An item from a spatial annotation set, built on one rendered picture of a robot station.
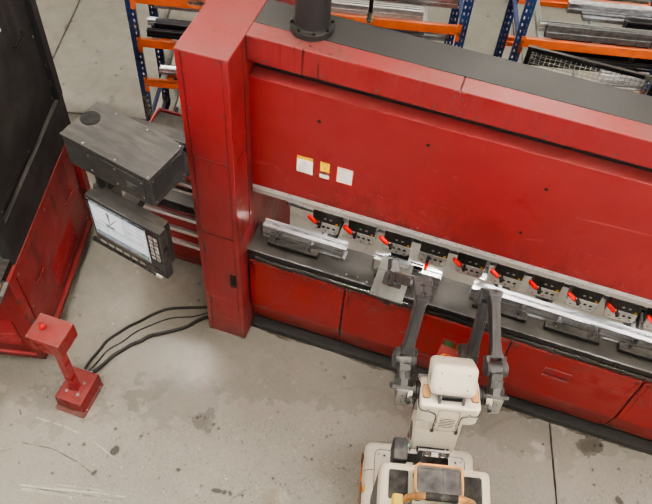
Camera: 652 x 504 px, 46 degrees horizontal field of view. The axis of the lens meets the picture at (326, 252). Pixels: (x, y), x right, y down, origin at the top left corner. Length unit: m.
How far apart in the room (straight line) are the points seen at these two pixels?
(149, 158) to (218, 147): 0.41
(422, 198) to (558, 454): 2.00
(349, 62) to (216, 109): 0.64
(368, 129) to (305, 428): 2.04
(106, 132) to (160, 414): 2.00
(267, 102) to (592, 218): 1.59
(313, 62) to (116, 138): 0.93
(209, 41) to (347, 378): 2.45
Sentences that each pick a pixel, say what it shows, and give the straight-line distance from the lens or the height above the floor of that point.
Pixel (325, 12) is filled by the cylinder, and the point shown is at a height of 2.42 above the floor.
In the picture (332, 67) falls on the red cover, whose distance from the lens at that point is 3.38.
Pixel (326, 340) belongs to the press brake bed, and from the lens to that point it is 5.05.
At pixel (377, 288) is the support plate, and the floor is 1.00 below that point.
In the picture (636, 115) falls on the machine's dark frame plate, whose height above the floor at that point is 2.30.
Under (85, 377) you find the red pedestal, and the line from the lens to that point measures 4.97.
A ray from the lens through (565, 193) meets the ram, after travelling 3.61.
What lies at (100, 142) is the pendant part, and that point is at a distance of 3.54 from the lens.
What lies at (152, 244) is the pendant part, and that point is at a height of 1.49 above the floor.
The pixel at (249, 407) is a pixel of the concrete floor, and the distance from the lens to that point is 4.88.
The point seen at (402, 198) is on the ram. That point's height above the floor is 1.54.
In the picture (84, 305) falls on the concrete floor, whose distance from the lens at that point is 5.39.
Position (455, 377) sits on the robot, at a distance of 3.53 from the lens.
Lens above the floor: 4.42
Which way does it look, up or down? 53 degrees down
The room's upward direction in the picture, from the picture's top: 5 degrees clockwise
